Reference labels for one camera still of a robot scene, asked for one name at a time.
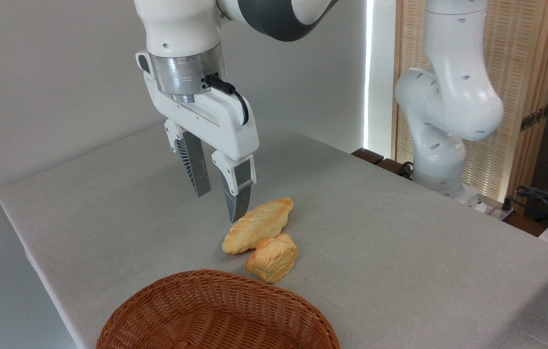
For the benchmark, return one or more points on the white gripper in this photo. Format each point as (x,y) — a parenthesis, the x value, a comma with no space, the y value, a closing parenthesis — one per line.
(225,123)

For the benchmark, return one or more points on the small golden bread piece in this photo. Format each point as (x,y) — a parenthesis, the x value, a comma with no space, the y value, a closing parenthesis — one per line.
(273,258)

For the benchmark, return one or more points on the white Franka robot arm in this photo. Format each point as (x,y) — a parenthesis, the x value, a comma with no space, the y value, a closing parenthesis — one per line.
(450,97)

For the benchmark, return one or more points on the long golden bread loaf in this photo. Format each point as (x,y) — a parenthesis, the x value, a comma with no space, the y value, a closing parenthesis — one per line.
(257,224)

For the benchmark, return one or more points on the brown wicker basket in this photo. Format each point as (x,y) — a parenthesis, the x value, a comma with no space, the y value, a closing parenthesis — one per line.
(215,315)

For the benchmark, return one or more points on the dark brown wooden bench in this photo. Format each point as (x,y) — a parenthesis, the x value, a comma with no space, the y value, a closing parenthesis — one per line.
(375,159)

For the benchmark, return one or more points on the grey tablecloth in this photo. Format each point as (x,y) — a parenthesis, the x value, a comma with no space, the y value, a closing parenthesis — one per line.
(399,252)

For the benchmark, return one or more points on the metal screen hinge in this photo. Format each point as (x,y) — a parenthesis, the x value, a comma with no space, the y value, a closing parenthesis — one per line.
(535,117)

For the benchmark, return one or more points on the wooden slatted folding screen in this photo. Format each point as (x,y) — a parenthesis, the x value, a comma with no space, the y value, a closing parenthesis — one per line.
(516,48)

